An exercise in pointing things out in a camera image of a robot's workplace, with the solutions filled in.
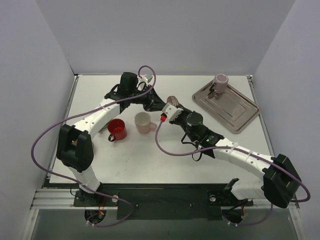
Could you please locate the green ceramic mug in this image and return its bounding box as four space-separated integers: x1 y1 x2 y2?
99 124 108 133

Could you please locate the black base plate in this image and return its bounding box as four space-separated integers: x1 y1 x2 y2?
73 183 253 220

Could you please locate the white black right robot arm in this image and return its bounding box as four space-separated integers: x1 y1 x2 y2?
166 106 301 209

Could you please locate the metal serving tray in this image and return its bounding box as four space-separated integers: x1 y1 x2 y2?
192 82 260 134

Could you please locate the red mug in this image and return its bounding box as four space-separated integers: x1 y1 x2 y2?
107 118 127 142

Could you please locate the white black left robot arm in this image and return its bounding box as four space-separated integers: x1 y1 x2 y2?
56 72 165 206

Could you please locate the pink ceramic mug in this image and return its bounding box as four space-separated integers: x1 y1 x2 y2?
134 112 157 134

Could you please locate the purple mug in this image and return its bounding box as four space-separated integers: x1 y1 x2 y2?
213 73 229 94

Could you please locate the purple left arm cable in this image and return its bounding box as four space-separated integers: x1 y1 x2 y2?
30 65 157 228

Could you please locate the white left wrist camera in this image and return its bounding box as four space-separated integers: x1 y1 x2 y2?
139 74 153 84

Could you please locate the aluminium rail frame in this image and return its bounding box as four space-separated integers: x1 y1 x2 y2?
29 74 300 211

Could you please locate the brown patterned cup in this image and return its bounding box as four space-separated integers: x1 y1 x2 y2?
166 95 180 107

